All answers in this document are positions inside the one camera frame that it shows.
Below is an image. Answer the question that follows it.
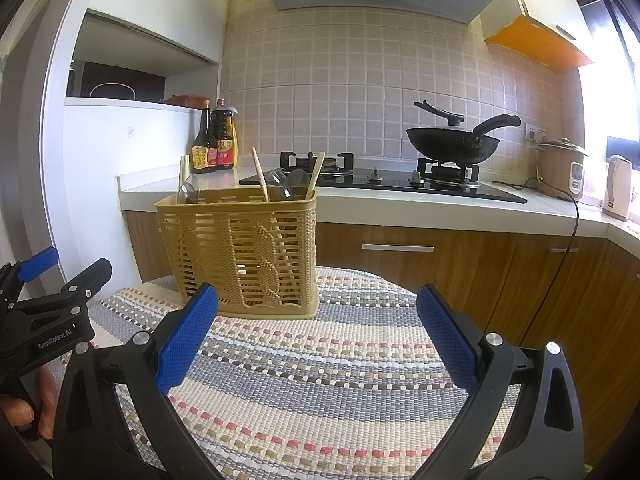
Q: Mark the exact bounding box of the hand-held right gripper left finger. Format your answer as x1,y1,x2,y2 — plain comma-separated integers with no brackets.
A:
52,283,219,480

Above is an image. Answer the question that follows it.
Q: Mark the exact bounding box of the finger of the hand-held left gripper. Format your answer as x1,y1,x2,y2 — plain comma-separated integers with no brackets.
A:
0,247,58,306
12,258,113,311

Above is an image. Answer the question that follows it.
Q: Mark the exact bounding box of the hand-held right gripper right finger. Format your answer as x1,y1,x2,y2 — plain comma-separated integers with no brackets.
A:
416,283,586,480

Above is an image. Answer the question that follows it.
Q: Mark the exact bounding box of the yellow plastic utensil basket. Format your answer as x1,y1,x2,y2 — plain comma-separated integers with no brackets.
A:
154,191,318,320

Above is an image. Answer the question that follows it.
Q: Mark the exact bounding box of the metal spoon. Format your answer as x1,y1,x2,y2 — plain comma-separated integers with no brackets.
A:
284,168,313,201
265,167,290,201
176,176,201,206

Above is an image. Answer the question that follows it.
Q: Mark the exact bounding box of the person's left hand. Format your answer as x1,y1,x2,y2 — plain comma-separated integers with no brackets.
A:
0,367,59,441

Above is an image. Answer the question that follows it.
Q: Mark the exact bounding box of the striped woven mat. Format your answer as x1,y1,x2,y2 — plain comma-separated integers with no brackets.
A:
47,266,523,480

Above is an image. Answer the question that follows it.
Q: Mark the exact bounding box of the black glass gas stove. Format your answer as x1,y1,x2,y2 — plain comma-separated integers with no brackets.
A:
239,151,528,204

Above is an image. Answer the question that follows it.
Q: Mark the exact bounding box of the dark soy sauce bottle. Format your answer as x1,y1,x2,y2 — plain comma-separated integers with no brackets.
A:
190,100,218,174

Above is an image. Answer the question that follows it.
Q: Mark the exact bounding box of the black burner grate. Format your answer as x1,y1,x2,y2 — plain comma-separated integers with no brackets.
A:
417,157,480,184
280,151,354,179

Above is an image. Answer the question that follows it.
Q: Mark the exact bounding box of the red label sauce bottle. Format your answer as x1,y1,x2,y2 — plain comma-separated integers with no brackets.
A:
210,98,236,171

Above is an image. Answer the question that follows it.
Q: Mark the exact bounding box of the black wok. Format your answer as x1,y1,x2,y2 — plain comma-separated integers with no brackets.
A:
405,114,522,166

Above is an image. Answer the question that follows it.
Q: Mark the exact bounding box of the beige rice cooker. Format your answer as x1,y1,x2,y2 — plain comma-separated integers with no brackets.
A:
536,137,589,197

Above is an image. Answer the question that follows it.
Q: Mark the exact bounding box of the brown woven tray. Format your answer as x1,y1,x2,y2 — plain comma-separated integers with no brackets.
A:
161,94,211,107

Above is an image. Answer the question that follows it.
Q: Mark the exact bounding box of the dark box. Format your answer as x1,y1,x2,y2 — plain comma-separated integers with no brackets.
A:
81,61,166,102

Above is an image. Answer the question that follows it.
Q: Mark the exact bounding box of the white electric kettle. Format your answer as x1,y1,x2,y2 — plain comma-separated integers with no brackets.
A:
600,155,634,223

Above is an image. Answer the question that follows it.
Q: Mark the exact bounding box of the window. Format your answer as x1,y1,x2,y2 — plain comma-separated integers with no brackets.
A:
575,0,640,196

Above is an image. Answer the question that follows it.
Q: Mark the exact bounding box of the black power cable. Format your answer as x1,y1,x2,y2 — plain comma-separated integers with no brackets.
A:
491,176,581,348

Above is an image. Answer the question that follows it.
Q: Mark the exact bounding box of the white cable loop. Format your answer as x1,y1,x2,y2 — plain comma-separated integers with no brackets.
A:
89,82,137,100

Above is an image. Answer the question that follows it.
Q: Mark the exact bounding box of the wok lid with black handle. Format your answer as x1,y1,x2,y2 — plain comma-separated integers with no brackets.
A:
414,100,476,133

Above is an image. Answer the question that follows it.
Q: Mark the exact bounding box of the orange wall cabinet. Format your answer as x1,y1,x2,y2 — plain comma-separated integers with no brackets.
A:
482,0,596,71

